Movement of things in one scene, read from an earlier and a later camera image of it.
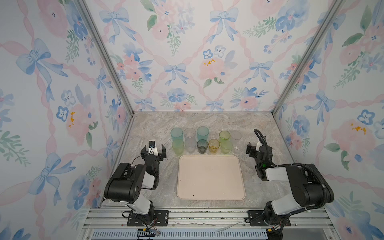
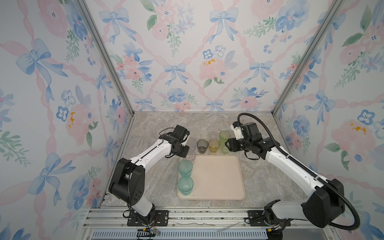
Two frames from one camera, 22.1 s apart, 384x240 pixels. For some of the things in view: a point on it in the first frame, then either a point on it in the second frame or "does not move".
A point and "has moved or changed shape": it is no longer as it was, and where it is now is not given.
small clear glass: [213, 135] does not move
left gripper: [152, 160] to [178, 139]
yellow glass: [213, 145] does not move
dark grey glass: [202, 145] does not move
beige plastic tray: [210, 177] does not move
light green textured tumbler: [226, 146] does not move
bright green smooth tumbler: [225, 141] does not move
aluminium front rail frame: [111, 223] does not move
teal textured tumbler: [202, 133] to [185, 167]
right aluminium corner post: [334, 8] does not move
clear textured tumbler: [190, 145] to [191, 155]
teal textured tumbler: [176, 133] has moved or changed shape
